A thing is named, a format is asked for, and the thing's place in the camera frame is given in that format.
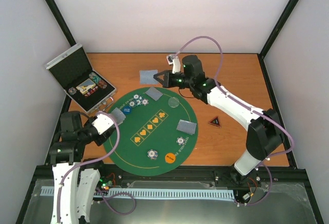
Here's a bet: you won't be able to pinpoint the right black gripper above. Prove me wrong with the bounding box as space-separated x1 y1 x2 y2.
153 71 192 89

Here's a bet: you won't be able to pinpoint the deck of playing cards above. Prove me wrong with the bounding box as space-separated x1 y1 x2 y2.
110 107 126 125

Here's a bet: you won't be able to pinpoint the blue small blind button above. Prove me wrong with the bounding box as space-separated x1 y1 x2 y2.
121 106 132 115

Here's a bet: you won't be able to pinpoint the dealt blue-backed playing card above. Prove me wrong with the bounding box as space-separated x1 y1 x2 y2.
176 120 197 135

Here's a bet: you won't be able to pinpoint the white blue chip stack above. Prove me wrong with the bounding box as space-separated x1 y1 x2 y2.
147 149 158 160
176 137 185 145

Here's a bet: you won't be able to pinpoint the orange big blind button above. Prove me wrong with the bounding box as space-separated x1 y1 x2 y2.
165 153 176 164

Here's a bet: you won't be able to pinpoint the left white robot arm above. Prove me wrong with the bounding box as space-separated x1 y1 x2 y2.
49 111 119 223

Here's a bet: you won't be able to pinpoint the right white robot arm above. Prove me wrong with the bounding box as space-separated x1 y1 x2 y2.
153 55 285 176

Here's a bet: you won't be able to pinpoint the clear round dealer button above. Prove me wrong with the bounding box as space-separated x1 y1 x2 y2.
168 97 180 108

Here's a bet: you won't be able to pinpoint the red dice row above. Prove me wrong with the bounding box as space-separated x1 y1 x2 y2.
84 86 99 97

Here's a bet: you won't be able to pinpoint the lone chip in case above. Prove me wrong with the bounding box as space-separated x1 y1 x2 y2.
68 87 77 96

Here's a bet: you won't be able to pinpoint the boxed card deck in case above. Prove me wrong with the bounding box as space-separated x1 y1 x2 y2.
76 78 96 95

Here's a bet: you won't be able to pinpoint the round green poker mat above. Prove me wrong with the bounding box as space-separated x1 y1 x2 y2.
110 87 198 176

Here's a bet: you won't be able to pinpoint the poker chips in case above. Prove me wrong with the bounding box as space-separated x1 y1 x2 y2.
89 72 107 89

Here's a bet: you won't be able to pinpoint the black triangular card piece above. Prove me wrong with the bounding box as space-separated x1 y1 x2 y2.
208 116 221 127

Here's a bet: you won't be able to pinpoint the aluminium poker case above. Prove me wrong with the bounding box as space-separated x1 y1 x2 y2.
45 43 117 114

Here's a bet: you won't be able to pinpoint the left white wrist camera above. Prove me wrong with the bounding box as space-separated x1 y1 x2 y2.
92 112 114 135

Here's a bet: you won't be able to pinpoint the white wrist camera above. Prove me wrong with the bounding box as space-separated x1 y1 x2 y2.
167 55 181 74
92 112 114 135

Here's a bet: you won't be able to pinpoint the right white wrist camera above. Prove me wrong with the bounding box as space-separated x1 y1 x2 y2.
167 55 181 74

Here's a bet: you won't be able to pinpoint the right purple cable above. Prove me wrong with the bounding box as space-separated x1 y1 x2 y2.
171 36 295 207

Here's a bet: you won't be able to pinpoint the light blue slotted cable duct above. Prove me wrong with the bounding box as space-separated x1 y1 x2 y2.
41 186 235 200

